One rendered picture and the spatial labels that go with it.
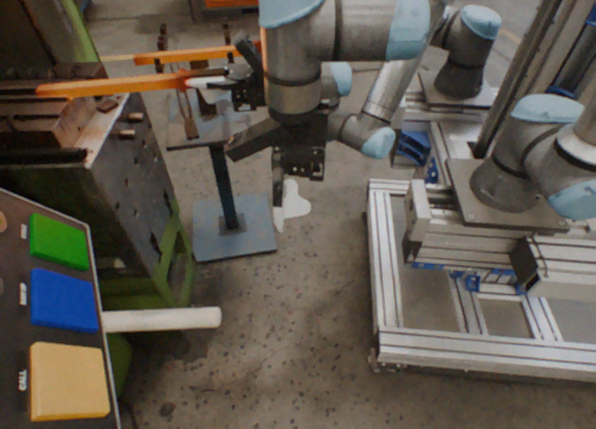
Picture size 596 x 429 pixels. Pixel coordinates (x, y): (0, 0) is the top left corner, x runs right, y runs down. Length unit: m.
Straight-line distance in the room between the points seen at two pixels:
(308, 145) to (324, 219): 1.34
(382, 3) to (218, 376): 1.32
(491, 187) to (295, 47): 0.59
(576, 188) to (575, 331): 0.97
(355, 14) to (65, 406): 0.49
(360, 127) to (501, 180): 0.32
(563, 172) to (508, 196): 0.19
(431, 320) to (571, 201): 0.80
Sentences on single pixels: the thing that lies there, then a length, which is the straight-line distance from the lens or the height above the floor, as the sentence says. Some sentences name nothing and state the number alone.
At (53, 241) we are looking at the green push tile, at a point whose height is 1.02.
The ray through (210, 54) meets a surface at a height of 0.94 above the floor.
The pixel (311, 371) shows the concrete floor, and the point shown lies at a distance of 1.46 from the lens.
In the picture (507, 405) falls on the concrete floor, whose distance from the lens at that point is 1.62.
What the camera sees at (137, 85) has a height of 1.02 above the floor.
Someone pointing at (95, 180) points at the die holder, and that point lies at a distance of 0.89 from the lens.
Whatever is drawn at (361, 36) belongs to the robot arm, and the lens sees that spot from 0.44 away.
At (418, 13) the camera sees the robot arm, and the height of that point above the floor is 1.26.
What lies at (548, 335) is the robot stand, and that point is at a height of 0.23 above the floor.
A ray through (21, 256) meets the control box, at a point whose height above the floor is 1.05.
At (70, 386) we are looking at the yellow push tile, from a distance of 0.45.
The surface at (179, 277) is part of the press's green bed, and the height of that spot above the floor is 0.15.
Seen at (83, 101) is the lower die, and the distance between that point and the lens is 1.00.
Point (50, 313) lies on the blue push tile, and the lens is 0.49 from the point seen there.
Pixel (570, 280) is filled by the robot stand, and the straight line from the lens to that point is 0.98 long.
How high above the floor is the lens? 1.39
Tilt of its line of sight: 47 degrees down
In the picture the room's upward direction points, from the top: straight up
